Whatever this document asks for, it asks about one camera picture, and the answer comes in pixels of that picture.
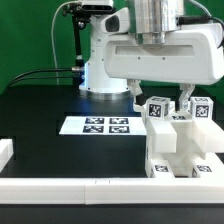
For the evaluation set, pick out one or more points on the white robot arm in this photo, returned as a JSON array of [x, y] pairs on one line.
[[152, 40]]

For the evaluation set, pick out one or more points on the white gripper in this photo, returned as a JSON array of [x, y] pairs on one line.
[[189, 55]]

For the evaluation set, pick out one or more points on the white cube nut with tag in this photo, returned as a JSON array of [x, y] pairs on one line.
[[157, 107]]

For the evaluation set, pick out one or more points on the white border fence frame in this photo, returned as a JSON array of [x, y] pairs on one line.
[[88, 170]]

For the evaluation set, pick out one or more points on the small white cube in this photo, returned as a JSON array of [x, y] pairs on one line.
[[201, 107]]

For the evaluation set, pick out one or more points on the white chair side frame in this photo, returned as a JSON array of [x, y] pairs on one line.
[[207, 134]]

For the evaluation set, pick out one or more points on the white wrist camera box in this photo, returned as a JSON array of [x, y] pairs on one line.
[[117, 23]]

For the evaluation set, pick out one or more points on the white chair seat block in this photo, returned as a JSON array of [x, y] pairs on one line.
[[174, 142]]

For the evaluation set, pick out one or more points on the white flat chair panel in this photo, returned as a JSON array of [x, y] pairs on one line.
[[98, 125]]

